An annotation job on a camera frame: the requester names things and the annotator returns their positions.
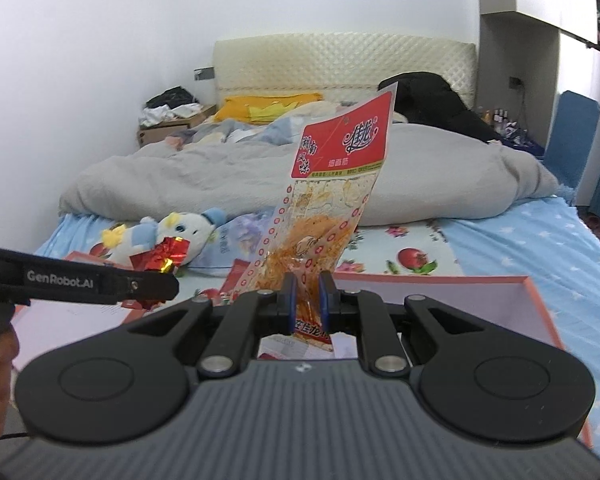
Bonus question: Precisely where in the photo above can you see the cream quilted headboard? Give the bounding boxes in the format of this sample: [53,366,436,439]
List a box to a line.
[212,34,478,126]

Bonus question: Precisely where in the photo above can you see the patchwork blanket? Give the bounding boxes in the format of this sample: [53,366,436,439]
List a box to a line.
[165,102,411,153]

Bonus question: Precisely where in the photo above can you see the flat red packet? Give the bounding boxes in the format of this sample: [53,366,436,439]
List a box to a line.
[219,258,261,303]

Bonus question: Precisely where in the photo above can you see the grey duvet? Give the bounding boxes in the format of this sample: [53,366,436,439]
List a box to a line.
[59,122,561,226]

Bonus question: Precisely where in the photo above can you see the deep orange cardboard box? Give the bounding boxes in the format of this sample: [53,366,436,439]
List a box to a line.
[330,274,597,453]

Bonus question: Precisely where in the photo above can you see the black clothing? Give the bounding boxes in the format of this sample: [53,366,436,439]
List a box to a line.
[377,72,506,143]

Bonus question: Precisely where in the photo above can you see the white and blue plush toy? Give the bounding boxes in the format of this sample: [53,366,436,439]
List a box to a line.
[101,209,227,268]

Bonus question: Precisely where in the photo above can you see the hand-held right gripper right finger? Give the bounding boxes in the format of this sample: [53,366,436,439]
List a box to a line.
[319,270,486,376]

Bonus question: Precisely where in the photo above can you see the red foil candy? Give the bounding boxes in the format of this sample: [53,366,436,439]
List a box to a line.
[122,236,191,311]

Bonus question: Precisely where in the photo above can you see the row of small bottles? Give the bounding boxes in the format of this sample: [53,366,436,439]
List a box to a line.
[480,106,523,130]

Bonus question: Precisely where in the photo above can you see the blue floral tissue pack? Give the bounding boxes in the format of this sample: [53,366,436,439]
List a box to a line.
[185,212,281,278]

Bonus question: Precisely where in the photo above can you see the blue chair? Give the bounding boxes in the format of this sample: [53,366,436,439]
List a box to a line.
[542,91,600,191]

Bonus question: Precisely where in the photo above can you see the yellow pillow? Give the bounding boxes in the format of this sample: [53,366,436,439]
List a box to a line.
[215,92,326,123]

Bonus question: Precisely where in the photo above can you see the pile of clothes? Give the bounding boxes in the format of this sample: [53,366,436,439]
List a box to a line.
[140,86,203,126]

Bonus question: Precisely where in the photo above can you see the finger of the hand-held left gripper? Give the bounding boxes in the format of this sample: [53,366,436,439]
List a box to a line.
[122,266,181,306]

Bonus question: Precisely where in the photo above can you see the brown cardboard box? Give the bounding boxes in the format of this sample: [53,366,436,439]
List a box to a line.
[137,104,217,148]

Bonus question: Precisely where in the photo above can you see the clear noodle packet red label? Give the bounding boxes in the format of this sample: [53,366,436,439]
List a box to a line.
[239,80,399,361]

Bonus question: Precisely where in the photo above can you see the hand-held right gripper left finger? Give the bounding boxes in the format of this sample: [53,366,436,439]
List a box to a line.
[125,272,298,381]

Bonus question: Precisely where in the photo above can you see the floral bed sheet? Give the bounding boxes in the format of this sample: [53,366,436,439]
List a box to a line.
[32,195,600,461]

